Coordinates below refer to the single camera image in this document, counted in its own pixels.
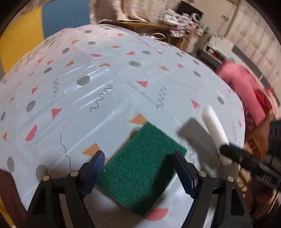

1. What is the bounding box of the yellow green scrub sponge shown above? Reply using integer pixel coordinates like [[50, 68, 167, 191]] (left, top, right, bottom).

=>
[[97, 122, 187, 217]]

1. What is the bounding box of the white plastic tube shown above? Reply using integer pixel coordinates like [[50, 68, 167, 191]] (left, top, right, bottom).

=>
[[201, 105, 232, 165]]

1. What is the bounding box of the wicker chair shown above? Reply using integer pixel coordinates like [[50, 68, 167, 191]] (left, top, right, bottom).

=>
[[244, 110, 276, 160]]

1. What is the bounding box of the pink blanket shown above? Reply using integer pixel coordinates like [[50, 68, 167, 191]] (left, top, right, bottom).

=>
[[216, 59, 279, 132]]

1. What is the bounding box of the patterned plastic tablecloth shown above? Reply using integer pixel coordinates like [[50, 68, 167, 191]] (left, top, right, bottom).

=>
[[0, 24, 246, 228]]

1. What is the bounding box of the wooden side table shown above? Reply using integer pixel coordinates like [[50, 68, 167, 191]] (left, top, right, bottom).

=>
[[100, 20, 197, 51]]

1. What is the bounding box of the pile of striped clothes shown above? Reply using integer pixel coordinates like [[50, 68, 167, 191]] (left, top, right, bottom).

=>
[[159, 9, 197, 38]]

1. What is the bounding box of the grey yellow blue chair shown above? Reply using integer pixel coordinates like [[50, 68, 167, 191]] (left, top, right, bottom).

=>
[[1, 1, 90, 73]]

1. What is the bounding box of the pink patterned curtain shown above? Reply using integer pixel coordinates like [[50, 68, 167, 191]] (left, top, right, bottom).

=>
[[89, 0, 180, 24]]

